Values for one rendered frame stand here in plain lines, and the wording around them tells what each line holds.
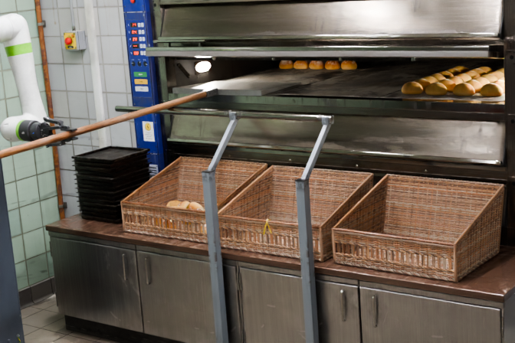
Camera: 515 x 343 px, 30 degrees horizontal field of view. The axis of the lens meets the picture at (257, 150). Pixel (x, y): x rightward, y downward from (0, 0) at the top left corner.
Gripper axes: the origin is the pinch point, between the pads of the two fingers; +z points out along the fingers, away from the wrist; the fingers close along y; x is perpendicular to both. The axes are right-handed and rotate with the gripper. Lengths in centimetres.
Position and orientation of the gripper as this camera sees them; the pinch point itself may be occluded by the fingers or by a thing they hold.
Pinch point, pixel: (69, 133)
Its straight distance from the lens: 403.4
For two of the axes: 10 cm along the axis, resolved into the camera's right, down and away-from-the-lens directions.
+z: 8.1, 0.7, -5.8
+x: -5.8, 2.0, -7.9
